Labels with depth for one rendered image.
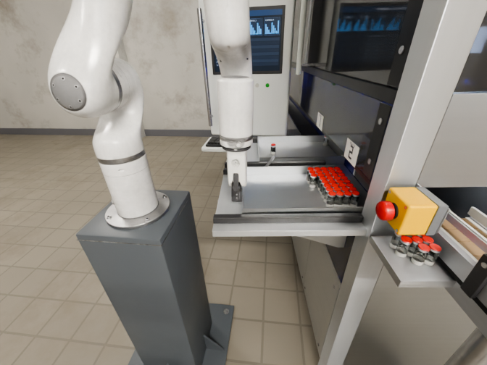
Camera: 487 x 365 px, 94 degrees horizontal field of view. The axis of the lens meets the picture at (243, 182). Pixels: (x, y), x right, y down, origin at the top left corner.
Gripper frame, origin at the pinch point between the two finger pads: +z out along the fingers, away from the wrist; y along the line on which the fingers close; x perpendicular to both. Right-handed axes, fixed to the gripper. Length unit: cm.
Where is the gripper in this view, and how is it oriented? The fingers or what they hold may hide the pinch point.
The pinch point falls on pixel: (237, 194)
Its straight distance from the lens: 67.1
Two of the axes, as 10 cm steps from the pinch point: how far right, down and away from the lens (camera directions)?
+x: -10.0, -0.1, 0.2
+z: 0.0, 8.7, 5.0
